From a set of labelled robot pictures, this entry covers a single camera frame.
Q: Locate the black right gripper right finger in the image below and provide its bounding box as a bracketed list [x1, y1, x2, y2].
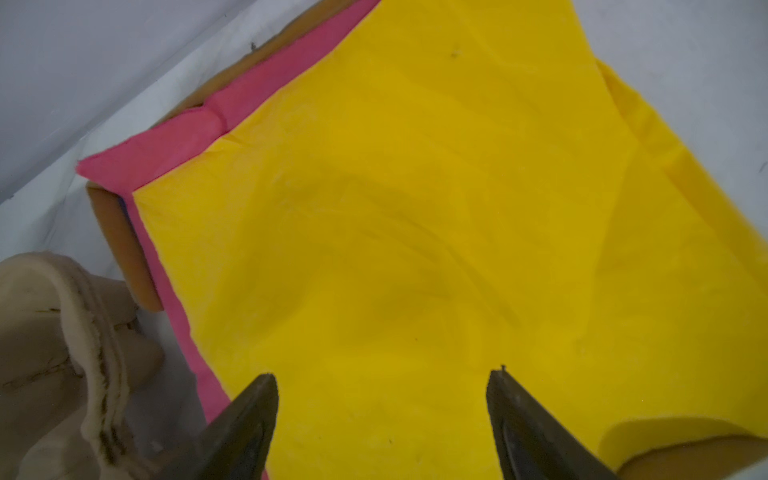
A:
[486, 368, 617, 480]

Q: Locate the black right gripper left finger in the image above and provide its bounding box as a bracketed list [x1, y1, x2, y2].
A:
[155, 373, 279, 479]

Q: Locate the yellow paper napkin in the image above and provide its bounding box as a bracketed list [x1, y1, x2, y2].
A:
[131, 0, 768, 480]

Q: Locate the brown pulp cup carrier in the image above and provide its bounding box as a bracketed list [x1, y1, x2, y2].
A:
[1, 252, 164, 479]

